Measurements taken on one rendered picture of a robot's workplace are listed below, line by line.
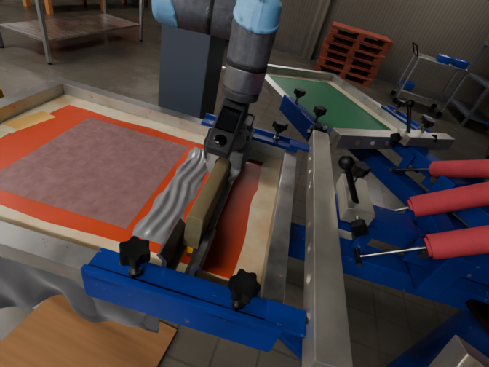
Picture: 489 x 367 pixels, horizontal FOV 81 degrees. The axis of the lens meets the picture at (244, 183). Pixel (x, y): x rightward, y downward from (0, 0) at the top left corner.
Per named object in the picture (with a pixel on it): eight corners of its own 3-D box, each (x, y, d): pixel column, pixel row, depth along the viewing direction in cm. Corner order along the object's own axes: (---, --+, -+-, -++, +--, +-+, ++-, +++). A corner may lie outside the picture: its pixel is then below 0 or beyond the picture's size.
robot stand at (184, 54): (167, 226, 181) (185, 12, 110) (193, 236, 180) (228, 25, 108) (152, 246, 167) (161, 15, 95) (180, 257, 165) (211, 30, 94)
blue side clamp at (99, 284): (85, 295, 45) (79, 269, 41) (103, 269, 49) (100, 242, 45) (268, 353, 44) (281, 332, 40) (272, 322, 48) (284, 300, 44)
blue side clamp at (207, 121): (198, 138, 89) (201, 119, 85) (203, 132, 93) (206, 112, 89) (290, 166, 89) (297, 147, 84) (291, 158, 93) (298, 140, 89)
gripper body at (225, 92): (250, 137, 65) (263, 87, 58) (243, 156, 59) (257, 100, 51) (218, 128, 66) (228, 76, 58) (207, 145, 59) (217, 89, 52)
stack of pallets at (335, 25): (367, 78, 643) (388, 36, 591) (371, 88, 575) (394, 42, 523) (316, 62, 654) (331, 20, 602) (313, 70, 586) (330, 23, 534)
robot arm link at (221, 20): (216, -13, 57) (215, -7, 49) (270, 1, 59) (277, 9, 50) (210, 30, 62) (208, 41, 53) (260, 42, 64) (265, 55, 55)
